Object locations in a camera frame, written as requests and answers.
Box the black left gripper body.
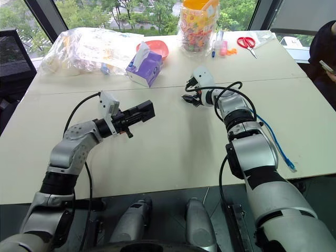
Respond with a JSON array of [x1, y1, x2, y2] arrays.
[[112, 108, 134, 139]]

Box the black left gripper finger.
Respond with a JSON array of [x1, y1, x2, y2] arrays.
[[130, 110, 156, 124], [130, 100, 155, 118]]

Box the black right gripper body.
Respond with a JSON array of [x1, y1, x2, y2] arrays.
[[185, 76, 204, 108]]

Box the purple tissue pack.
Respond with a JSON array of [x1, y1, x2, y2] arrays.
[[125, 41, 164, 88]]

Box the coral pink plastic bowl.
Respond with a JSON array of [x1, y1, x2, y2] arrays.
[[136, 39, 170, 61]]

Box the colourful printed cups in bag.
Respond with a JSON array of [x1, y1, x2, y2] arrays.
[[177, 4, 219, 54]]

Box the orange plastic container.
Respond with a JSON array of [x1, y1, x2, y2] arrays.
[[182, 0, 220, 13]]

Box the clear plastic bag with contents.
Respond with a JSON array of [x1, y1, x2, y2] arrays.
[[41, 27, 144, 77]]

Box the clear plastic sheet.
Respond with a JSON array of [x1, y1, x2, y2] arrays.
[[252, 30, 277, 50]]

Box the grey rounded robot leg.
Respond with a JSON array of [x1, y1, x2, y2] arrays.
[[184, 197, 219, 252], [109, 196, 153, 245]]

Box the white vehicle outside window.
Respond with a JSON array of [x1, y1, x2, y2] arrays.
[[279, 36, 300, 47]]

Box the black mesh office chair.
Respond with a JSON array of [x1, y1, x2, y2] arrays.
[[0, 29, 38, 111]]

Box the person in dark clothes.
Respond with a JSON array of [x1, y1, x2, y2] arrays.
[[308, 20, 336, 112]]

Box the smartphone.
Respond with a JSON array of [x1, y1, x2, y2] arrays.
[[318, 60, 336, 75]]

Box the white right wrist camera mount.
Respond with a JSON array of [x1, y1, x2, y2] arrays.
[[193, 66, 218, 108]]

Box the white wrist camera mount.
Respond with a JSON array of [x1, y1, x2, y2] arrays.
[[98, 91, 121, 136], [193, 66, 218, 108]]

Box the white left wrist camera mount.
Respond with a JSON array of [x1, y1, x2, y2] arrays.
[[98, 91, 121, 136]]

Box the red handled scissors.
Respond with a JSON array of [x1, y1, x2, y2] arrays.
[[236, 36, 258, 59]]

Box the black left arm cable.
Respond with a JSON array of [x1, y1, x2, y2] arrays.
[[64, 91, 103, 252]]

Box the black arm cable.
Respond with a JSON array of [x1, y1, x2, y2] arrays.
[[64, 91, 103, 252], [184, 81, 258, 212]]

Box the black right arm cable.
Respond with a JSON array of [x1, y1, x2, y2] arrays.
[[184, 81, 258, 212]]

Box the black window frame post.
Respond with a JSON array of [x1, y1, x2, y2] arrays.
[[247, 0, 285, 33], [24, 0, 69, 57]]

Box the blue Ethernet cable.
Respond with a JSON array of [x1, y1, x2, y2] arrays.
[[249, 108, 298, 173]]

